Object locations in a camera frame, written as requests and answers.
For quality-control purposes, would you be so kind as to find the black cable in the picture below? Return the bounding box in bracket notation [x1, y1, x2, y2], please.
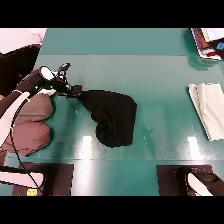
[9, 99, 45, 196]

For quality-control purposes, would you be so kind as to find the brown garment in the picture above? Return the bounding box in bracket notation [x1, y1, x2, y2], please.
[0, 121, 52, 158]
[14, 93, 56, 126]

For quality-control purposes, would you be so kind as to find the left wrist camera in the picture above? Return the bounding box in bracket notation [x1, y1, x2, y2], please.
[56, 62, 72, 80]

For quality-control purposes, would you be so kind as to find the heap of clothes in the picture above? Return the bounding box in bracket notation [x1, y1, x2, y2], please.
[190, 28, 224, 61]

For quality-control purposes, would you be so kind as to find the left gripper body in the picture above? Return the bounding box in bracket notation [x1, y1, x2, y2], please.
[66, 84, 84, 99]

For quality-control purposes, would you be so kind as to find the black garment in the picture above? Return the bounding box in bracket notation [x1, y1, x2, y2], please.
[77, 89, 138, 149]

